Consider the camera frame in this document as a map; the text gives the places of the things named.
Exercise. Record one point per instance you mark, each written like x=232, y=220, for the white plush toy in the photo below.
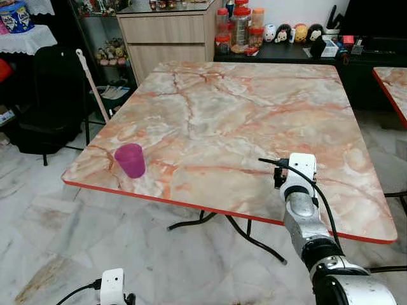
x=269, y=33

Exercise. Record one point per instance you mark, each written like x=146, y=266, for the black and tan plush toy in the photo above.
x=315, y=32

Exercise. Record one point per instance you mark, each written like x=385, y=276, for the small red box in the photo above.
x=348, y=40

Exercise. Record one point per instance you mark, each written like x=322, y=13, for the purple plastic cup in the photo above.
x=130, y=161

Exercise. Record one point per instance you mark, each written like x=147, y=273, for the stack of magazines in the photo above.
x=114, y=93

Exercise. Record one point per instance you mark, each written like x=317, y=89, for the yellow bear plush toy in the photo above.
x=300, y=33

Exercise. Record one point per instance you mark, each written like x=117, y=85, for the black television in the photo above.
x=378, y=18

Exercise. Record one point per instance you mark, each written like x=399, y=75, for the marble table with red edge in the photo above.
x=241, y=127

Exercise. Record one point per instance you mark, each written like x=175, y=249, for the light wooden cabinet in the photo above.
x=168, y=38

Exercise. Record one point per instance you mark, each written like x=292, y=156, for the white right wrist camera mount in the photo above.
x=301, y=166

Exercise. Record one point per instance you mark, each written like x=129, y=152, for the black low sideboard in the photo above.
x=356, y=82

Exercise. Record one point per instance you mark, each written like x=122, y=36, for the white small box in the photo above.
x=330, y=47

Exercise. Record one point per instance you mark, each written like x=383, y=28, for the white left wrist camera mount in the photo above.
x=112, y=284

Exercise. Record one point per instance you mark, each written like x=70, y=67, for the marble side table red edge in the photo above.
x=394, y=86

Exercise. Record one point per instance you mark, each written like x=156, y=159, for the black mouse plush toy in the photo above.
x=283, y=33

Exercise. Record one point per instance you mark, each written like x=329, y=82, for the group of small figurines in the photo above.
x=112, y=53

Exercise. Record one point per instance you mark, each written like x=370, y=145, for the blue round tin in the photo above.
x=16, y=16

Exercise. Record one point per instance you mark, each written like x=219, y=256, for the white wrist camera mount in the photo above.
x=112, y=284
x=301, y=166

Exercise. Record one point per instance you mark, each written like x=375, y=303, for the black chair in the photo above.
x=54, y=95

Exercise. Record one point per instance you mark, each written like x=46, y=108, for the white lace cloth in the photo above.
x=25, y=39

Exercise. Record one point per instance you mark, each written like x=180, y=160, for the orange lidded jar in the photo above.
x=257, y=18

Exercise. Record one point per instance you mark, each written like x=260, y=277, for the black metal shelf rack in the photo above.
x=95, y=114

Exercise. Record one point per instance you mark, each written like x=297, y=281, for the small clear jar red lid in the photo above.
x=222, y=44

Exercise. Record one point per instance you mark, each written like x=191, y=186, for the large clear jar red lid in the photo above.
x=241, y=28

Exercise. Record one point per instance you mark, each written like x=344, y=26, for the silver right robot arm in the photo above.
x=306, y=222

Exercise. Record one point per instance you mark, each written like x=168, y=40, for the white long stick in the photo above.
x=90, y=82

